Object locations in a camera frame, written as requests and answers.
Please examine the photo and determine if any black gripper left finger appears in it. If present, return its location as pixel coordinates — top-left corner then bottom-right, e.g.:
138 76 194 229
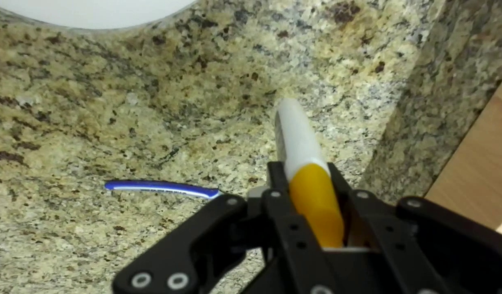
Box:
264 161 346 294

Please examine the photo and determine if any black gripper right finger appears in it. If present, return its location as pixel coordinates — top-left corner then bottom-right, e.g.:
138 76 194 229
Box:
329 162 449 294

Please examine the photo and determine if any blue and white toothbrush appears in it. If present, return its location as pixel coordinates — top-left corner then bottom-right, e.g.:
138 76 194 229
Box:
104 179 225 202

